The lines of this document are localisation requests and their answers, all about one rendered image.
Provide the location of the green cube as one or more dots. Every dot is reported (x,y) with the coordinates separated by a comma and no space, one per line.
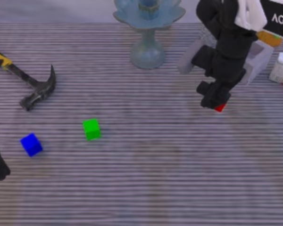
(92,129)

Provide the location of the blue cube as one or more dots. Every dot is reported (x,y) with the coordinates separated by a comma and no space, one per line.
(31,144)

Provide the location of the red cube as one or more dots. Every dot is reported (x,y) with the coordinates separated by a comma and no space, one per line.
(220,108)

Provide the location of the grey striped table mat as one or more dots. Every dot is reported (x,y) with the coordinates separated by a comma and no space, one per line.
(141,164)

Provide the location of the light blue pedestal stand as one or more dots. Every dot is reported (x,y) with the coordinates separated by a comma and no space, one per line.
(148,35)

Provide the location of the white red carton box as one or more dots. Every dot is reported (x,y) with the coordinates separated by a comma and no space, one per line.
(281,70)

